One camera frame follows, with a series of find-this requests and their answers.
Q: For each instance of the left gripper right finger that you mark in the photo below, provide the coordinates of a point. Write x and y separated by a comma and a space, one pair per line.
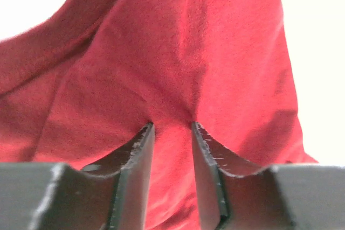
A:
234, 193

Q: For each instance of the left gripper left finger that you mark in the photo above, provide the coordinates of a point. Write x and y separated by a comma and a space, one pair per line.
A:
110, 193

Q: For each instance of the dark red t shirt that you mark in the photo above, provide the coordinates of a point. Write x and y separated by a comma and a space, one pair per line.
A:
85, 81

